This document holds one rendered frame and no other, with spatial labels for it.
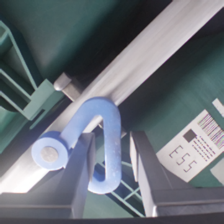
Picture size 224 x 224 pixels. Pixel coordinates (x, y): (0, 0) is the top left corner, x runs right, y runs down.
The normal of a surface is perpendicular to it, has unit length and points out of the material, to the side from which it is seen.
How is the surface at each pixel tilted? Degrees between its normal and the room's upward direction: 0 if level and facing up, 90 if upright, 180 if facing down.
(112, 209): 97
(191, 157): 94
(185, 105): 96
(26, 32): 94
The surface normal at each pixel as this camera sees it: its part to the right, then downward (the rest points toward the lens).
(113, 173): 0.00, 0.27
